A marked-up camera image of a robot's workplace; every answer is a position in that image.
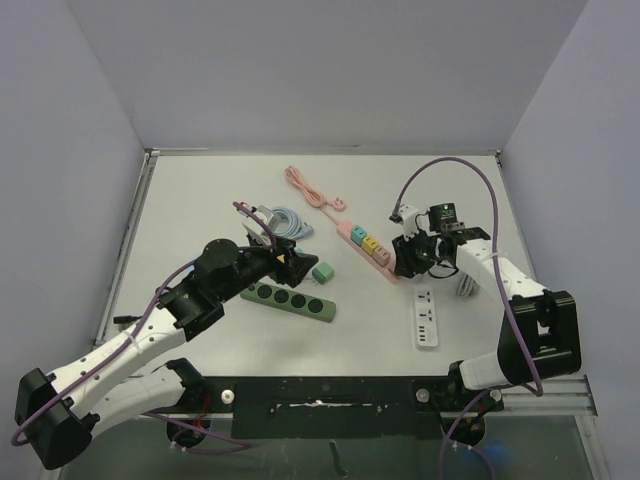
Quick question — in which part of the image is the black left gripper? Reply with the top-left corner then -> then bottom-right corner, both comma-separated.
217,234 -> 316,303

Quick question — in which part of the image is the pink USB charger plug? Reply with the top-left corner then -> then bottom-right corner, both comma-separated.
372,245 -> 392,268

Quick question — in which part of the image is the yellow USB charger plug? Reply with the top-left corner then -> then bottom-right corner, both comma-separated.
361,235 -> 379,256

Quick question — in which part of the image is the teal USB charger plug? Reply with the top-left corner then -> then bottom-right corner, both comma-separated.
350,225 -> 367,245

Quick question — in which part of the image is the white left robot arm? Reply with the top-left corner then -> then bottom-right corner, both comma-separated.
11,238 -> 318,470

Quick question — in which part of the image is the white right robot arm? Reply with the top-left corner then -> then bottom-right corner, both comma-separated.
392,227 -> 582,409

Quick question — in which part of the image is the mint green charger plug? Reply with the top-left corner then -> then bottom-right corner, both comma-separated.
311,262 -> 335,285

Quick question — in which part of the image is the green power strip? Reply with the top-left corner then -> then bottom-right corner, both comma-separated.
240,282 -> 337,323

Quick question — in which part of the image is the white power strip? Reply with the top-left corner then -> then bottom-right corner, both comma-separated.
413,285 -> 439,349

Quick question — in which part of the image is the pink power strip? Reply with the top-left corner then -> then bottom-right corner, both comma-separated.
335,220 -> 399,284

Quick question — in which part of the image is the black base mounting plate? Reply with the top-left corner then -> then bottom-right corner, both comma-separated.
157,376 -> 503,440

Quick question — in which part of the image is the light blue coiled cable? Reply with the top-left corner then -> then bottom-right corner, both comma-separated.
269,206 -> 315,244

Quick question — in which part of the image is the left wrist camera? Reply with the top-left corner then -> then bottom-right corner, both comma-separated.
240,202 -> 281,247

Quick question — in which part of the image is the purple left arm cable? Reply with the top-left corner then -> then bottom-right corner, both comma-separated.
9,200 -> 276,455

